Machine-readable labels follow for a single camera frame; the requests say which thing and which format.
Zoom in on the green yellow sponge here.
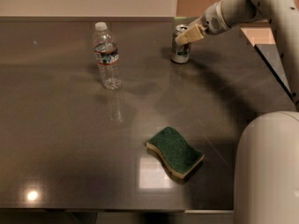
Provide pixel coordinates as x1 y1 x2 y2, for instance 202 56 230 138
146 127 205 179

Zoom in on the clear plastic water bottle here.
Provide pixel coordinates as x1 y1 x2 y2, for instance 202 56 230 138
93 22 122 90

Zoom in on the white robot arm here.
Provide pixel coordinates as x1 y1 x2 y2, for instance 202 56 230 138
176 0 299 224

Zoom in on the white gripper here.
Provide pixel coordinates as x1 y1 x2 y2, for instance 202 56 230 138
175 1 231 46

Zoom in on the silver green 7up can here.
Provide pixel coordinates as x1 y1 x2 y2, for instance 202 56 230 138
171 24 191 63

